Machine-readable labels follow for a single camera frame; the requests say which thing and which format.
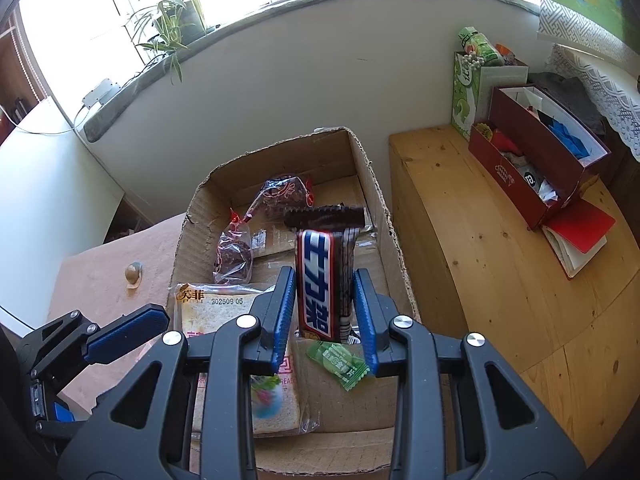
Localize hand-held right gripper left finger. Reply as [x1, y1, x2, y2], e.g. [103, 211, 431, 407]
[57, 266, 297, 480]

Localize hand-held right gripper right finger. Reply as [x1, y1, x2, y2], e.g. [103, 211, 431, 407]
[352, 268, 586, 480]

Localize green candy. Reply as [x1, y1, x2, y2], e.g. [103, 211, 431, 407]
[306, 341, 371, 392]

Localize dark snack packets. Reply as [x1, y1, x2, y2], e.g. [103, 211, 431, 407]
[284, 203, 368, 345]

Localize sliced bread packet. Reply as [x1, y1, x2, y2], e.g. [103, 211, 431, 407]
[170, 282, 321, 436]

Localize dark red snack packet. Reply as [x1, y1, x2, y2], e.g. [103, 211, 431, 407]
[245, 174, 318, 223]
[212, 208, 256, 285]

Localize cardboard box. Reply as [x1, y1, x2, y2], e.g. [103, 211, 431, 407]
[170, 126, 421, 476]

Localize wooden side table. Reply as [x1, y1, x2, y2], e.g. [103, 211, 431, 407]
[389, 125, 640, 466]

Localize white cabinet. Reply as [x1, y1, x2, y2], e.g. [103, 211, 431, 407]
[0, 97, 126, 251]

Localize dark red storage box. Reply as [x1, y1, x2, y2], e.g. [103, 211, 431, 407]
[468, 84, 613, 231]

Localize red notebook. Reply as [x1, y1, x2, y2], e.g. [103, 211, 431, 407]
[542, 199, 617, 280]

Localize white power adapter box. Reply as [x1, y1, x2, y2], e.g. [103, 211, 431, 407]
[80, 78, 121, 109]

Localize green gift bag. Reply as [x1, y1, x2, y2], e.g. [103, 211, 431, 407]
[451, 51, 530, 135]

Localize wooden shelf unit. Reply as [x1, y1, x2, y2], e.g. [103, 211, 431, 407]
[0, 10, 51, 131]

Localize blue cloth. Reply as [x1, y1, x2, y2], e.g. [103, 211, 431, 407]
[550, 117, 593, 161]

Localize green snack packet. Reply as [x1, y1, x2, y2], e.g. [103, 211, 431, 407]
[456, 26, 503, 67]

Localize grey sill cloth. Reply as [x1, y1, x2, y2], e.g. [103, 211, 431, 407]
[82, 0, 541, 143]

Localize potted spider plant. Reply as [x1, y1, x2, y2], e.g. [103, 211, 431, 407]
[127, 0, 218, 83]

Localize window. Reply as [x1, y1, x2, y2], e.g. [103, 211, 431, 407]
[20, 0, 541, 106]

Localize white lace cloth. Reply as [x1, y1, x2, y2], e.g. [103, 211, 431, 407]
[545, 42, 640, 161]

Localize white cable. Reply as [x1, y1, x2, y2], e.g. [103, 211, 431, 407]
[0, 105, 88, 137]

